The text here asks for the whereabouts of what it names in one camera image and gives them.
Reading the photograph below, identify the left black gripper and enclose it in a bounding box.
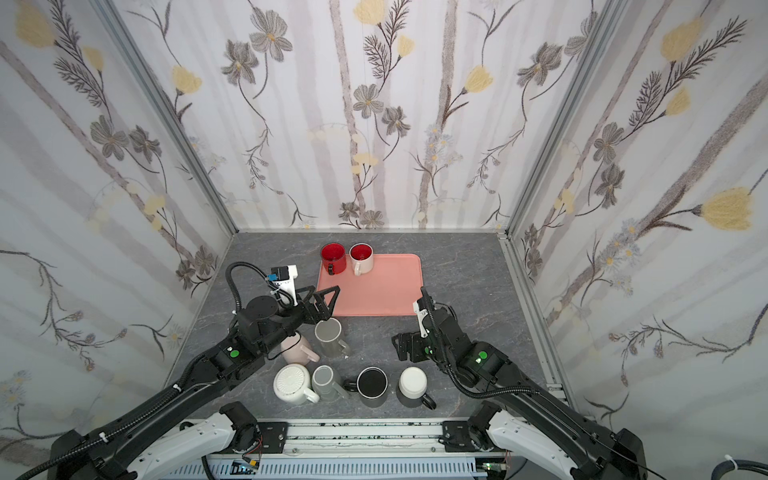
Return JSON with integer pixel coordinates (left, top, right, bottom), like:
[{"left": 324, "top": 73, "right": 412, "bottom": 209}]
[{"left": 255, "top": 283, "right": 339, "bottom": 357}]

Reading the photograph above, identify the pink plastic tray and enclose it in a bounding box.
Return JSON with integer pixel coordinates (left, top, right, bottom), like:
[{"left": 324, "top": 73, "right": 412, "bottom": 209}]
[{"left": 317, "top": 254, "right": 423, "bottom": 317}]

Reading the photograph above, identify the red mug black handle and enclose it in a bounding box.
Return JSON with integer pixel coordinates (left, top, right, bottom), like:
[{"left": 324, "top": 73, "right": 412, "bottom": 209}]
[{"left": 321, "top": 243, "right": 347, "bottom": 276}]

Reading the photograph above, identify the white mug red inside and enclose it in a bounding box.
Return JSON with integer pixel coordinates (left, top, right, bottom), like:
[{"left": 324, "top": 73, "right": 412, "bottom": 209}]
[{"left": 349, "top": 243, "right": 374, "bottom": 276}]

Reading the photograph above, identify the black mug white base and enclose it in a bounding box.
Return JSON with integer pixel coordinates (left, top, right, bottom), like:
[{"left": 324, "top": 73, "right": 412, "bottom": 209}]
[{"left": 396, "top": 367, "right": 437, "bottom": 410}]

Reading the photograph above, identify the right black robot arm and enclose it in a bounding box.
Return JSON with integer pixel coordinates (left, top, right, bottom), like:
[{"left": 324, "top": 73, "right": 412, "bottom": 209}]
[{"left": 400, "top": 289, "right": 649, "bottom": 479}]

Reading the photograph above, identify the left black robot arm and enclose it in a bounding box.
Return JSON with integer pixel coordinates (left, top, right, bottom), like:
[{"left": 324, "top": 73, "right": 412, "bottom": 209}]
[{"left": 21, "top": 261, "right": 341, "bottom": 479}]

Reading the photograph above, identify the tall grey mug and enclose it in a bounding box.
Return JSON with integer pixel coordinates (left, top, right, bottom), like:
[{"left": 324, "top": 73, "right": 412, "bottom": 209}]
[{"left": 314, "top": 318, "right": 351, "bottom": 358}]

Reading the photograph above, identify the pale pink mug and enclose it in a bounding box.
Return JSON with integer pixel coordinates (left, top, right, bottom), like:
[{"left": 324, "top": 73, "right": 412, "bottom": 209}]
[{"left": 280, "top": 332, "right": 320, "bottom": 366}]

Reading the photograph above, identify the small grey mug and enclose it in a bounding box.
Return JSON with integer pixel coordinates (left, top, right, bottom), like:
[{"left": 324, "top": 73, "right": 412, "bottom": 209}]
[{"left": 311, "top": 365, "right": 349, "bottom": 402}]

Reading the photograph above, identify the white ribbed-base mug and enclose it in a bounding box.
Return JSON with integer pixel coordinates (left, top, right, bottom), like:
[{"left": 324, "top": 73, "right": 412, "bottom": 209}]
[{"left": 273, "top": 363, "right": 320, "bottom": 405}]

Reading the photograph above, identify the black mug grey rim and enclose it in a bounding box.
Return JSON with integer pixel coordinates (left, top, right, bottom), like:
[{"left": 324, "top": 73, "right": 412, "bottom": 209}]
[{"left": 342, "top": 366, "right": 389, "bottom": 408}]

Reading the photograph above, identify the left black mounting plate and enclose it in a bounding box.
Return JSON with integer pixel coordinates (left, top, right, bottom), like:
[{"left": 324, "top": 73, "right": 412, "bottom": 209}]
[{"left": 255, "top": 421, "right": 289, "bottom": 454}]

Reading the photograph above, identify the black mounting plate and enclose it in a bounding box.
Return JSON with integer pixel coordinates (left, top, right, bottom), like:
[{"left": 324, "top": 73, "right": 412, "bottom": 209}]
[
  {"left": 438, "top": 420, "right": 486, "bottom": 453},
  {"left": 255, "top": 421, "right": 289, "bottom": 454}
]

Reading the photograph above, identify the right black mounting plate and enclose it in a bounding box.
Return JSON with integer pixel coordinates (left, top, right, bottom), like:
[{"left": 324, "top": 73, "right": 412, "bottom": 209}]
[{"left": 438, "top": 420, "right": 486, "bottom": 453}]

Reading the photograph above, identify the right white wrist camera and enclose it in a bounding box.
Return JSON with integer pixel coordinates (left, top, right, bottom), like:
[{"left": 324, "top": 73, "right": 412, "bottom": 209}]
[{"left": 413, "top": 299, "right": 429, "bottom": 338}]

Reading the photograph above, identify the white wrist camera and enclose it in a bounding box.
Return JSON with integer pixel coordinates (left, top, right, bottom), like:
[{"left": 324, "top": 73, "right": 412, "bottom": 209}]
[
  {"left": 267, "top": 265, "right": 298, "bottom": 307},
  {"left": 413, "top": 299, "right": 429, "bottom": 338}
]

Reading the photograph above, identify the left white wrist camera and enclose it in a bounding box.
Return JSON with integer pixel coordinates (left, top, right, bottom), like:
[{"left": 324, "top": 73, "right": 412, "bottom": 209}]
[{"left": 267, "top": 265, "right": 298, "bottom": 307}]

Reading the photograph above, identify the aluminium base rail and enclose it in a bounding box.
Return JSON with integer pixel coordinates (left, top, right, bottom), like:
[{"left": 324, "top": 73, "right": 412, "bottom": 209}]
[{"left": 110, "top": 416, "right": 610, "bottom": 460}]

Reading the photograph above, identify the left aluminium corner post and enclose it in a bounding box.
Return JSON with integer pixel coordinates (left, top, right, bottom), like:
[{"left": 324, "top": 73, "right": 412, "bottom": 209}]
[{"left": 89, "top": 0, "right": 239, "bottom": 237}]

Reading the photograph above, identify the aluminium corner post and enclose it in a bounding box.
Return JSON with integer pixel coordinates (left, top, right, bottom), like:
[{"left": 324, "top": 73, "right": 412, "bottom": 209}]
[
  {"left": 89, "top": 0, "right": 239, "bottom": 237},
  {"left": 506, "top": 0, "right": 631, "bottom": 236}
]

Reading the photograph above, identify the white ventilated cable duct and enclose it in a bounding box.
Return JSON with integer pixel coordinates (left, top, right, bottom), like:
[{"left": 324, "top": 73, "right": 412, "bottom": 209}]
[{"left": 165, "top": 458, "right": 487, "bottom": 479}]

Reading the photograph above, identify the right aluminium corner post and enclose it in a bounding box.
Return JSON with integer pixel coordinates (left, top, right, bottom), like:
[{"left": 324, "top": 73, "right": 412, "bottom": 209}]
[{"left": 506, "top": 0, "right": 631, "bottom": 236}]

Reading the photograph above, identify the black cable bottom right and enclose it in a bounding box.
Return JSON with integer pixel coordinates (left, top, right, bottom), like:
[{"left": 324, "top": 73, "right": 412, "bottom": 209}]
[{"left": 710, "top": 457, "right": 768, "bottom": 480}]

